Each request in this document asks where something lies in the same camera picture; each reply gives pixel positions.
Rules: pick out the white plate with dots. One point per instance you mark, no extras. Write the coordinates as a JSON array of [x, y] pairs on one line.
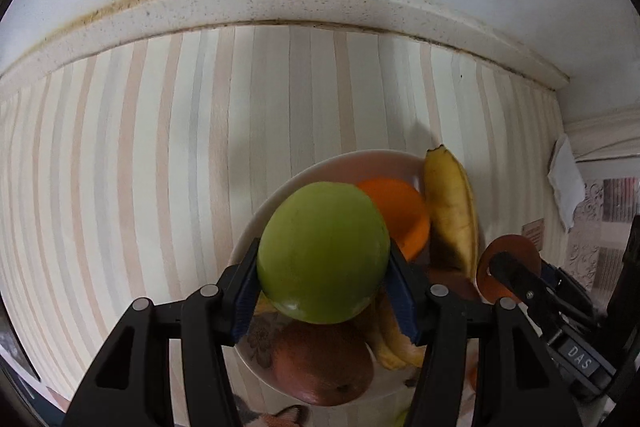
[[350, 164]]

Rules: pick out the small brown card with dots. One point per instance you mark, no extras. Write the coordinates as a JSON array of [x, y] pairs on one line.
[[533, 233]]

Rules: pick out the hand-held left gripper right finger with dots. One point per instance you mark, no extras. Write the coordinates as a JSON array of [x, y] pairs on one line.
[[404, 302]]

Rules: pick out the green apple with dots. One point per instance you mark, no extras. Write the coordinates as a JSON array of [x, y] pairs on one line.
[[325, 252], [400, 418]]

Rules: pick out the small orange disc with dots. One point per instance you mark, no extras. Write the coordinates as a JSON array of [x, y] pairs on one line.
[[515, 249]]

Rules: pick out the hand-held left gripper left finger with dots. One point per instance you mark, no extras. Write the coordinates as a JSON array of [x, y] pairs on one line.
[[244, 302]]

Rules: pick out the floral frosted glass door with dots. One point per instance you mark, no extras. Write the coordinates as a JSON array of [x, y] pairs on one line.
[[607, 217]]

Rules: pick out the striped cat print cloth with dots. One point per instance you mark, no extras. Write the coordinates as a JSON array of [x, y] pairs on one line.
[[150, 157]]

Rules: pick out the red apple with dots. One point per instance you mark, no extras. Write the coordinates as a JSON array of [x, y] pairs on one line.
[[320, 367]]

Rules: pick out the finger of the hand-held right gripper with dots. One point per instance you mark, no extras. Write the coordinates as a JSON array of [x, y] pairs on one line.
[[517, 279], [567, 284]]

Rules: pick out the yellow banana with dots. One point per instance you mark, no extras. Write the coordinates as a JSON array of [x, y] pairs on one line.
[[392, 342]]

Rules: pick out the orange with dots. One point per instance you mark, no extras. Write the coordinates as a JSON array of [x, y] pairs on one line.
[[402, 217]]

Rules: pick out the spotted banana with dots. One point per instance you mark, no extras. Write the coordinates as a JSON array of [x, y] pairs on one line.
[[452, 212]]

